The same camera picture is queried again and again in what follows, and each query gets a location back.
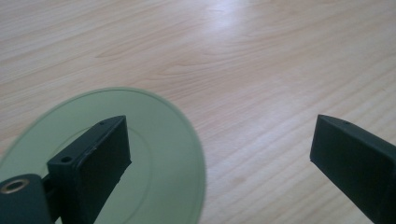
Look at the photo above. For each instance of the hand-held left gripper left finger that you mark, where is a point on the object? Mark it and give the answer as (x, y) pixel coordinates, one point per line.
(93, 165)

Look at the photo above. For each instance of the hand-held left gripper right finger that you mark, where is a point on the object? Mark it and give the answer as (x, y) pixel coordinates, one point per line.
(358, 161)

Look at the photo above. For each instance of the green round plate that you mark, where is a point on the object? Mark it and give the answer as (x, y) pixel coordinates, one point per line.
(162, 140)

